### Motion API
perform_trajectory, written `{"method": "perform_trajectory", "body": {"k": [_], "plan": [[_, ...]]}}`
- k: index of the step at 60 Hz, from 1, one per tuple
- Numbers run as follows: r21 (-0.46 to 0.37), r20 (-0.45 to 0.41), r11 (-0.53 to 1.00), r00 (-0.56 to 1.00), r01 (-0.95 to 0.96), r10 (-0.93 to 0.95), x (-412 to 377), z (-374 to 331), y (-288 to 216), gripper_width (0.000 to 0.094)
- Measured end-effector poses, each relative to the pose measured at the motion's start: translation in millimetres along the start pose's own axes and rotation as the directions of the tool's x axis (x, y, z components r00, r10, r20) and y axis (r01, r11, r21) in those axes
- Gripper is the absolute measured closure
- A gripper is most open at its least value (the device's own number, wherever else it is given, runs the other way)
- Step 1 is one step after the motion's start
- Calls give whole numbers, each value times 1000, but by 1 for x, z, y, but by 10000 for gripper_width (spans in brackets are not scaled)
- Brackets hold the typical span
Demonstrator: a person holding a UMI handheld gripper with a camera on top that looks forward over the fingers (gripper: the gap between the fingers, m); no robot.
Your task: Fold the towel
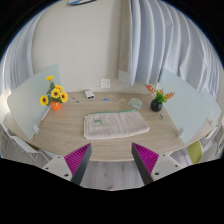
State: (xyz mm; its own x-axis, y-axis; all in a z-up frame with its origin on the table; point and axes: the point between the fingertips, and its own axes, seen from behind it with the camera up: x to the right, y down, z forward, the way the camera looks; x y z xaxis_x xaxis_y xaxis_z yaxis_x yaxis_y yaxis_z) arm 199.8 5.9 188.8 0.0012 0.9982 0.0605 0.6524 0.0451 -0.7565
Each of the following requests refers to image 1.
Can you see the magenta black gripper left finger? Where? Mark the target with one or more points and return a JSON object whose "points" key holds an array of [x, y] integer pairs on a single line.
{"points": [[72, 166]]}

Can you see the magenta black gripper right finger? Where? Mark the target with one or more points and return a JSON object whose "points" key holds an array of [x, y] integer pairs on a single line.
{"points": [[153, 166]]}

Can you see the beige folded towel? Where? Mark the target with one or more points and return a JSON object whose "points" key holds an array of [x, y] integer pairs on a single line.
{"points": [[113, 125]]}

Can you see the green chair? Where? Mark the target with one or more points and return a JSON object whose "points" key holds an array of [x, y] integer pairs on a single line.
{"points": [[195, 152]]}

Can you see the orange flowers in black pot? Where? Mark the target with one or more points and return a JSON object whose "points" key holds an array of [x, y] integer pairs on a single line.
{"points": [[160, 97]]}

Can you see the white chair left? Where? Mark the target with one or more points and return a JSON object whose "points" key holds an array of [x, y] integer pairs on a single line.
{"points": [[25, 147]]}

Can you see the grey-green round card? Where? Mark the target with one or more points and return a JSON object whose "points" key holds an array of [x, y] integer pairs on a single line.
{"points": [[135, 103]]}

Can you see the right frosted desk divider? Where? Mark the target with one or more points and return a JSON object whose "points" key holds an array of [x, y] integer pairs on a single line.
{"points": [[188, 108]]}

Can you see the frosted desk divider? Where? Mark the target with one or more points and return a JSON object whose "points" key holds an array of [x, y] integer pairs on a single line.
{"points": [[188, 108], [24, 101]]}

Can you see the sunflowers in orange vase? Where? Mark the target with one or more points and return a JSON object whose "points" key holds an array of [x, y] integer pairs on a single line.
{"points": [[55, 96]]}

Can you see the small white box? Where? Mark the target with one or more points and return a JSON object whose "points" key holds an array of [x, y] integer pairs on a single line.
{"points": [[89, 95]]}

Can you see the small blue item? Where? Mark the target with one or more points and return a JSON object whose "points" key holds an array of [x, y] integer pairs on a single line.
{"points": [[105, 99]]}

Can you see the left frosted desk divider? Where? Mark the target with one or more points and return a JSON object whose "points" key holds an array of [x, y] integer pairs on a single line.
{"points": [[24, 101]]}

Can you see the white curtain left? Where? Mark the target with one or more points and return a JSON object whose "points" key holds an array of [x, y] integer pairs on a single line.
{"points": [[16, 62]]}

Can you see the white curtain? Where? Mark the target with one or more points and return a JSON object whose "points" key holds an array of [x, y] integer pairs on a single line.
{"points": [[163, 38], [16, 62]]}

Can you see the white curtain right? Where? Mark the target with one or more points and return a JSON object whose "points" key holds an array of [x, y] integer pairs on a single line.
{"points": [[163, 38]]}

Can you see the white wall socket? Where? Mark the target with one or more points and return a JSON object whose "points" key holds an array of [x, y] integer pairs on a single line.
{"points": [[105, 83]]}

